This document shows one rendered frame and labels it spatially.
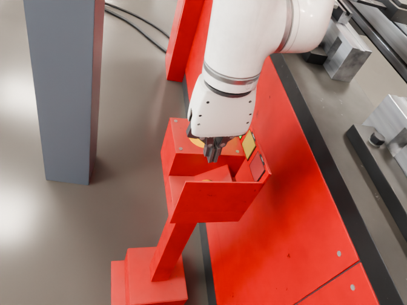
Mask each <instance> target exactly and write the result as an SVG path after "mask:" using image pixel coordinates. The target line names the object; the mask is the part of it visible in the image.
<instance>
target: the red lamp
mask: <svg viewBox="0 0 407 305"><path fill-rule="evenodd" d="M250 169H251V172H252V175H253V178H254V181H255V182H257V181H258V179H259V178H260V176H261V175H262V173H263V172H264V170H265V169H264V167H263V164H262V161H261V159H260V155H259V153H258V152H257V154H256V156H255V157H254V159H253V161H252V162H251V164H250Z"/></svg>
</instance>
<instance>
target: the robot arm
mask: <svg viewBox="0 0 407 305"><path fill-rule="evenodd" d="M334 3H335V0H213V6H212V11H211V18H210V26H209V30H208V37H207V44H206V49H205V56H204V60H203V67H202V74H200V75H199V77H198V79H197V82H196V84H195V87H194V90H193V93H192V97H191V101H190V106H189V109H188V121H189V122H190V124H189V126H188V128H187V130H186V133H187V137H188V138H192V139H199V140H200V141H202V142H203V143H204V148H203V154H204V157H207V160H208V163H211V162H214V163H217V160H218V157H219V156H220V155H221V152H222V148H223V147H225V146H226V145H227V142H229V141H230V140H232V139H233V138H235V137H239V136H244V135H245V134H246V133H247V131H248V129H249V127H250V124H251V121H252V118H253V113H254V107H255V102H256V85H257V83H258V80H259V77H260V73H261V71H262V67H263V63H264V61H265V59H266V58H267V57H268V56H269V55H270V54H273V53H306V52H309V51H311V50H313V49H315V48H316V47H317V46H318V45H319V44H320V43H321V41H322V39H323V37H324V35H325V33H326V30H327V28H328V25H329V21H330V19H331V15H332V12H333V7H334Z"/></svg>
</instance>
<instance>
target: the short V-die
mask: <svg viewBox="0 0 407 305"><path fill-rule="evenodd" d="M335 2H336V3H337V5H338V8H337V9H333V12H332V16H333V17H334V18H335V20H336V21H337V22H340V23H343V24H347V23H348V21H349V20H350V19H351V16H352V15H353V13H352V12H351V10H350V9H349V8H348V7H347V6H346V5H345V4H344V3H343V1H342V0H337V1H335Z"/></svg>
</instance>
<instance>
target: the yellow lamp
mask: <svg viewBox="0 0 407 305"><path fill-rule="evenodd" d="M242 146H243V149H244V151H245V155H246V157H247V159H248V158H249V156H250V155H251V153H252V151H253V149H254V147H255V146H256V145H255V143H254V140H253V137H252V135H251V131H250V130H249V132H248V134H247V135H246V137H245V139H244V141H243V143H242Z"/></svg>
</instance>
